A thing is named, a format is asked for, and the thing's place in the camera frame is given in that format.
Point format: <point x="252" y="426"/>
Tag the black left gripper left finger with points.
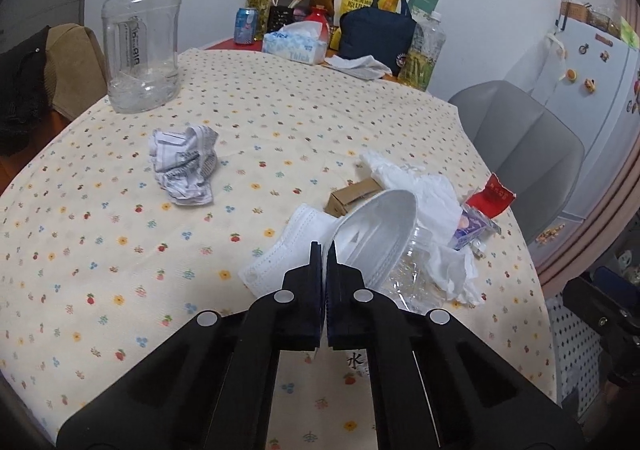
<point x="210" y="385"/>

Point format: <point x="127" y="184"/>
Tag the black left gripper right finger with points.
<point x="434" y="383"/>

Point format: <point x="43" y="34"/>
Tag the blue pink tissue pack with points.
<point x="473" y="225"/>

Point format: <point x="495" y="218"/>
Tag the white tissue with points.
<point x="438" y="214"/>

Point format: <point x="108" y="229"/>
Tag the printed paper ball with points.
<point x="183" y="164"/>

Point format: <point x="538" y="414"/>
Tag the white face mask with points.
<point x="290" y="251"/>

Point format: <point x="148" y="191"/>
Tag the clear plastic cup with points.
<point x="380" y="238"/>

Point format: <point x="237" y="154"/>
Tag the red torn packet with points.
<point x="493" y="199"/>

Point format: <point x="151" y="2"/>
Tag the grey padded chair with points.
<point x="533" y="153"/>

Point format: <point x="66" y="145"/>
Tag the small brown cardboard box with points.
<point x="344" y="200"/>

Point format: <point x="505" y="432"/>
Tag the white refrigerator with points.
<point x="587" y="79"/>

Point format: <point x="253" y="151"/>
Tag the white cloth on table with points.
<point x="365" y="68"/>

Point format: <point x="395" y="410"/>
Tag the clear bottle with yellow liquid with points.
<point x="427" y="42"/>

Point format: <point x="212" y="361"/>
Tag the black jacket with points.
<point x="24" y="100"/>

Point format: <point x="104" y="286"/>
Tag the navy lunch bag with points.
<point x="386" y="36"/>

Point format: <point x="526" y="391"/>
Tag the blue tissue box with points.
<point x="300" y="42"/>

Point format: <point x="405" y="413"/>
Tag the blue soda can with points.
<point x="245" y="25"/>

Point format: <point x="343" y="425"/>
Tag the large clear water jug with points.
<point x="140" y="39"/>

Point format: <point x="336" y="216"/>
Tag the black pen holder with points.
<point x="278" y="17"/>

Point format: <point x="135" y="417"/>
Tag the red white bottle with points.
<point x="318" y="14"/>

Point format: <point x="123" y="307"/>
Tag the glass jar with pickles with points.
<point x="262" y="8"/>

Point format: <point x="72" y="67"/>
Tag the tan corduroy jacket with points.
<point x="75" y="74"/>

